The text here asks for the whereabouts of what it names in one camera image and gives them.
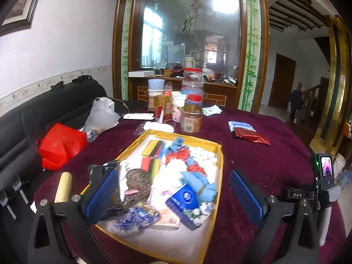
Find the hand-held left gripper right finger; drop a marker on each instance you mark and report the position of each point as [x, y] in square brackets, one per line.
[247, 198]

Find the leaf print tissue pack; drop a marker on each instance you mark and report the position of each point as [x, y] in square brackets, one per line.
[205, 158]

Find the yellow cardboard box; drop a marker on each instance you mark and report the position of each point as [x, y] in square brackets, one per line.
[214, 176]

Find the framed wall picture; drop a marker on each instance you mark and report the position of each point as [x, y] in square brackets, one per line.
[19, 2]

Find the blue terry towel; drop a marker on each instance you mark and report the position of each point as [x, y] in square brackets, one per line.
[200, 187]
[174, 144]

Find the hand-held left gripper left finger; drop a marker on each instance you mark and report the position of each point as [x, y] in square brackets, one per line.
[100, 198]

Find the brown knitted sock bundle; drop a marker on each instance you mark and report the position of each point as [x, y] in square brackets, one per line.
[136, 187]

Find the maroon velvet tablecloth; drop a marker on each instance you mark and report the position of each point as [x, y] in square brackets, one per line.
[261, 165]

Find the glass mirror panel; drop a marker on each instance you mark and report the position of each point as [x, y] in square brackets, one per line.
[189, 22]

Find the blue lid white cup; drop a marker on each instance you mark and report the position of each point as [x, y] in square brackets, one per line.
[156, 86]

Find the white bucket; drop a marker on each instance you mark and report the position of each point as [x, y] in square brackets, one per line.
[338, 163]

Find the blue white flat packet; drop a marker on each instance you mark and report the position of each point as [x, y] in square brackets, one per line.
[242, 126]

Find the blue box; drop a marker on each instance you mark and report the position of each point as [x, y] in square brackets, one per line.
[183, 200]

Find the yellow black blue sponge pack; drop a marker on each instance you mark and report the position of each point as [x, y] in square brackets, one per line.
[154, 148]

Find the wooden stair railing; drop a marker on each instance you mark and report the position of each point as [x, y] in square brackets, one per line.
[313, 99]

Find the white pink cup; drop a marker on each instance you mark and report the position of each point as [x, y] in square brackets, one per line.
[178, 107]

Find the wooden door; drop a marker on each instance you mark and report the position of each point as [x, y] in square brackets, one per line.
[282, 79]

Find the clear packet of coloured cloths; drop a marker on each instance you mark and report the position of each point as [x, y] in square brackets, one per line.
[150, 166]

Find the black sofa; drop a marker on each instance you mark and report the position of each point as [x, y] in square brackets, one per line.
[41, 110]

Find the blue white patterned bag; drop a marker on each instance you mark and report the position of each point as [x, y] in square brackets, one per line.
[134, 221]

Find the wooden cabinet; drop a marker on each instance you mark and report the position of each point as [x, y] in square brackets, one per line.
[220, 90]

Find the white paper leaflets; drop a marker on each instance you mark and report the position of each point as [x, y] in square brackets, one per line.
[211, 110]

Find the blue label red lid jar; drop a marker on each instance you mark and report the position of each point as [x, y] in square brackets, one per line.
[192, 79]

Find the yellow roll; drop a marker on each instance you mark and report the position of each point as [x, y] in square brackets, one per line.
[63, 187]

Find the white flat box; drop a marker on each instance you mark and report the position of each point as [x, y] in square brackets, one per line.
[137, 116]

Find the red foil packet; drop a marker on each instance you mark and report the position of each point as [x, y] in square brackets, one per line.
[251, 138]

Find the red shopping bag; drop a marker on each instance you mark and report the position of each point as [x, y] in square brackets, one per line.
[62, 145]

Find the pink white tissue pack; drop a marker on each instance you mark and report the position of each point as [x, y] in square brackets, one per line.
[161, 198]

